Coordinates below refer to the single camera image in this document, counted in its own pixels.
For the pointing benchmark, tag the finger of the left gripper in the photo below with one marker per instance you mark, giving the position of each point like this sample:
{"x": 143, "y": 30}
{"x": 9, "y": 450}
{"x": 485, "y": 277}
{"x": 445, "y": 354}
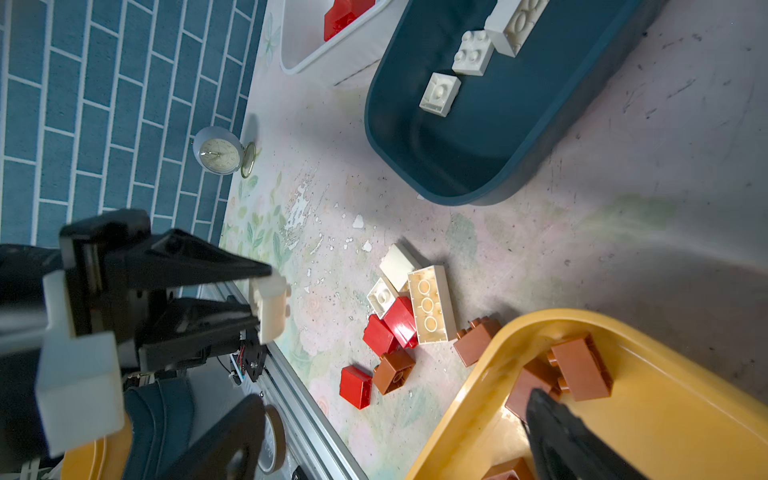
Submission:
{"x": 175, "y": 259}
{"x": 189, "y": 330}

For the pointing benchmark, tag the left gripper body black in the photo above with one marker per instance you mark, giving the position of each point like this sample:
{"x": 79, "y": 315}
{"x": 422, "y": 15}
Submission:
{"x": 60, "y": 371}

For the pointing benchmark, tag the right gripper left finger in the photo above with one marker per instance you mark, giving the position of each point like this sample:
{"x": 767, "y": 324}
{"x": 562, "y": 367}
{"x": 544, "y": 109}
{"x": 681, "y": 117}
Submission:
{"x": 228, "y": 450}

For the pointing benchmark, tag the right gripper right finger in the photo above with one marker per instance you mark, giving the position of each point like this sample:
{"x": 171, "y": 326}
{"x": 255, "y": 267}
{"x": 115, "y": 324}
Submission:
{"x": 563, "y": 447}

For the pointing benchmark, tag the brown lego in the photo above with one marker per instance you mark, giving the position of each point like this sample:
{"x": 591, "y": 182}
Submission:
{"x": 536, "y": 374}

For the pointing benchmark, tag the cream lego brick bottom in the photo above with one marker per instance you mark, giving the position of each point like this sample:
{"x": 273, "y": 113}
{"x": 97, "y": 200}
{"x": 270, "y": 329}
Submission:
{"x": 268, "y": 299}

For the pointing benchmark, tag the red lego brick bottom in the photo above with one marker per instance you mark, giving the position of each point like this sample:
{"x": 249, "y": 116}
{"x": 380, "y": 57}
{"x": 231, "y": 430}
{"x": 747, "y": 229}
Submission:
{"x": 355, "y": 387}

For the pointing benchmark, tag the brown lego brick cluster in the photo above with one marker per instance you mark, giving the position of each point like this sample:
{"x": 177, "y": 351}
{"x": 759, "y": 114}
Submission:
{"x": 392, "y": 371}

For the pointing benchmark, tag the red lego cluster brick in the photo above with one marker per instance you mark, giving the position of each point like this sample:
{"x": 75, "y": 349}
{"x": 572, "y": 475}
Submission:
{"x": 397, "y": 329}

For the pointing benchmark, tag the cream long lego brick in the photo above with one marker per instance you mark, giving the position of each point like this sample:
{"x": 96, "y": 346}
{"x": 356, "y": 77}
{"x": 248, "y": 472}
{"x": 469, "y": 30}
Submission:
{"x": 431, "y": 304}

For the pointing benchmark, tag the white square lego brick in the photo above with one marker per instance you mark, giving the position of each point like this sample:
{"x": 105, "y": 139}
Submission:
{"x": 396, "y": 266}

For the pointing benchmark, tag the small white lego brick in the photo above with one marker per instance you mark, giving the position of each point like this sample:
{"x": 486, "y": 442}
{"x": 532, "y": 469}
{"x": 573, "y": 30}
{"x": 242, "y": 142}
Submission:
{"x": 440, "y": 94}

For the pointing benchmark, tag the small white lego single stud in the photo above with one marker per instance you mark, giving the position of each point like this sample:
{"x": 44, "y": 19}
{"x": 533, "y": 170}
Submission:
{"x": 474, "y": 53}

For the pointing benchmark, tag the long white lego brick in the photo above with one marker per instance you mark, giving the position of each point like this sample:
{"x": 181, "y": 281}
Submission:
{"x": 511, "y": 22}

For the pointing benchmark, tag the yellow plastic bin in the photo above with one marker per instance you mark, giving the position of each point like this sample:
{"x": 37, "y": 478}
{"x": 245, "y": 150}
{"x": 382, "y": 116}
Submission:
{"x": 667, "y": 416}

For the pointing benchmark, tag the white dome timer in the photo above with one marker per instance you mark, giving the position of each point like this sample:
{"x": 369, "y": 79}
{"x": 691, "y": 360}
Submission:
{"x": 220, "y": 152}

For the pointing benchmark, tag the white plastic bin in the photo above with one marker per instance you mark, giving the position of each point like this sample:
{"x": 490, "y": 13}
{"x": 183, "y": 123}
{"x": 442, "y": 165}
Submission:
{"x": 305, "y": 50}

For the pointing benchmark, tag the teal plastic bin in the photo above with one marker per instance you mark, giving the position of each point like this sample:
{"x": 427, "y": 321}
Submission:
{"x": 503, "y": 124}

